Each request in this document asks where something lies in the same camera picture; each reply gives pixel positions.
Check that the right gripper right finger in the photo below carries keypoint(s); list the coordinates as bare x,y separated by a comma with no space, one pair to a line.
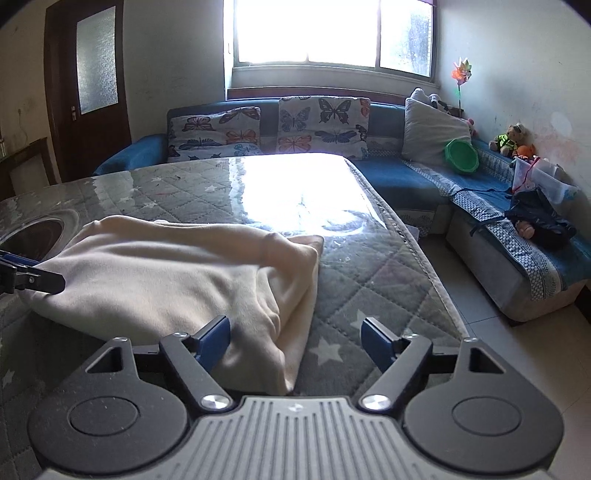
402,361

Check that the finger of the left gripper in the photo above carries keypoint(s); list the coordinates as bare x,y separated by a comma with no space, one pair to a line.
17,260
15,277

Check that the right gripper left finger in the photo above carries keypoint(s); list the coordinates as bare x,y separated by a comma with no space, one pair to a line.
190,360

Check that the cream sweatshirt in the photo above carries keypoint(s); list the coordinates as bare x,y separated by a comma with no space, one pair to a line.
144,280

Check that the dark blue clothes pile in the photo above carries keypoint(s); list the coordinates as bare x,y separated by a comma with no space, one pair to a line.
535,219

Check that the dark wooden side counter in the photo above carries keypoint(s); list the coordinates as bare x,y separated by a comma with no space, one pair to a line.
27,170

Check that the blue sofa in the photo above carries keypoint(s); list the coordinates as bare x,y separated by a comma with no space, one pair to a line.
415,198

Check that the dark wooden door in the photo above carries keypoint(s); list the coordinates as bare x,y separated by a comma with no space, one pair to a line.
84,84

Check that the clear plastic storage box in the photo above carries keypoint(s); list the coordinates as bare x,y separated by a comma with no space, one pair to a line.
542,174

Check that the left butterfly cushion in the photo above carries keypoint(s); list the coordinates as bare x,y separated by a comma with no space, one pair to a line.
232,133

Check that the butterfly cushion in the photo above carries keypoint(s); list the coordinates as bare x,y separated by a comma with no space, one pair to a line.
232,133
324,124

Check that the grey plain pillow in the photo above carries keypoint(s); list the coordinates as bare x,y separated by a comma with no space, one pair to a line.
429,130

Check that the teddy bear toy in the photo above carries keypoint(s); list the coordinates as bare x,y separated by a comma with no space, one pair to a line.
508,143

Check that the right butterfly cushion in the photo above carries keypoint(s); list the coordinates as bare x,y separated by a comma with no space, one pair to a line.
324,124

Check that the colourful pinwheel toy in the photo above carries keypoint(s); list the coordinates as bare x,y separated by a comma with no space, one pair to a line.
461,73

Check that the window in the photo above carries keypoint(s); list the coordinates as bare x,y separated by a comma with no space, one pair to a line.
395,37

